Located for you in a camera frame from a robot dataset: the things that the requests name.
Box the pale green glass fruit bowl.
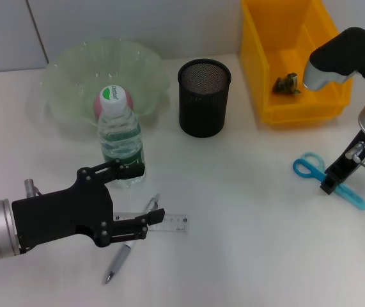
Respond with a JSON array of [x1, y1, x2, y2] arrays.
[[40, 37, 172, 131]]

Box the yellow plastic bin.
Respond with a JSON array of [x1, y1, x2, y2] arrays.
[[240, 0, 356, 127]]

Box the clear plastic ruler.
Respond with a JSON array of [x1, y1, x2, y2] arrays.
[[113, 212, 190, 233]]

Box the black mesh pen holder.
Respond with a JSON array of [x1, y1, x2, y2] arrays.
[[177, 58, 232, 139]]

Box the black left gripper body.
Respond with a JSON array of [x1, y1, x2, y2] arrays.
[[11, 168, 115, 254]]

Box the clear green-label water bottle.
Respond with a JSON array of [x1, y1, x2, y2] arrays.
[[97, 84, 147, 190]]

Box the grey white ballpoint pen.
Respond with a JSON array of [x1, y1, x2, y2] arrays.
[[102, 193, 162, 285]]

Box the black silver right wrist camera box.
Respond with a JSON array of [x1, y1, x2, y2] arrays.
[[302, 27, 365, 90]]

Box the pink peach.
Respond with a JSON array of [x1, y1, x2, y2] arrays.
[[92, 92, 136, 119]]

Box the blue sheathed scissors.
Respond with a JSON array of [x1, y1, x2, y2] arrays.
[[293, 152, 365, 212]]

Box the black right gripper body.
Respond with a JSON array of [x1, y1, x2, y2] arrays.
[[325, 129, 365, 185]]

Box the green plastic wrapper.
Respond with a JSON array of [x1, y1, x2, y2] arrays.
[[272, 72, 302, 97]]

